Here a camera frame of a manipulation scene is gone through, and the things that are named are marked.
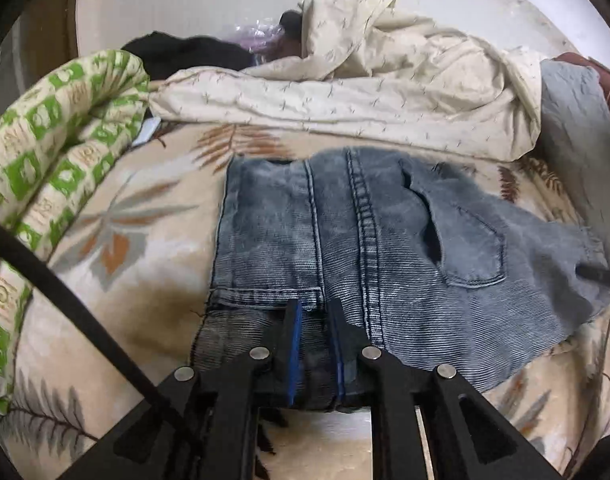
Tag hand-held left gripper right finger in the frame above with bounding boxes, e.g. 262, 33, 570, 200
328, 299, 562, 480

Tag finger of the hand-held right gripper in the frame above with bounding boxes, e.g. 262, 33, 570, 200
576, 264, 610, 288

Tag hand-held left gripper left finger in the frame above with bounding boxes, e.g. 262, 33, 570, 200
55, 300, 303, 480

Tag blue denim pants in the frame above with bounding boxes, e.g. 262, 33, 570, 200
191, 146, 610, 413

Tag grey cloth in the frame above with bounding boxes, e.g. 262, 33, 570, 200
539, 58, 610, 233

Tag leaf print bed cover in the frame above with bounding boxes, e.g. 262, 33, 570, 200
0, 117, 610, 480

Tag cream printed bed sheet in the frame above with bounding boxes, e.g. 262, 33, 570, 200
149, 0, 544, 163

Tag green checkered quilt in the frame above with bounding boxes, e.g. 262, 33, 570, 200
0, 49, 152, 413

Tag black cloth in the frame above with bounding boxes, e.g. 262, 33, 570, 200
119, 31, 258, 82

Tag purple plastic bag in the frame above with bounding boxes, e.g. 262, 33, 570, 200
231, 22, 287, 56

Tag brown wooden board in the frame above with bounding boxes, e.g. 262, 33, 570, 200
12, 0, 80, 78

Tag thick black cable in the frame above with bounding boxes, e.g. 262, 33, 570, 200
0, 216, 191, 431

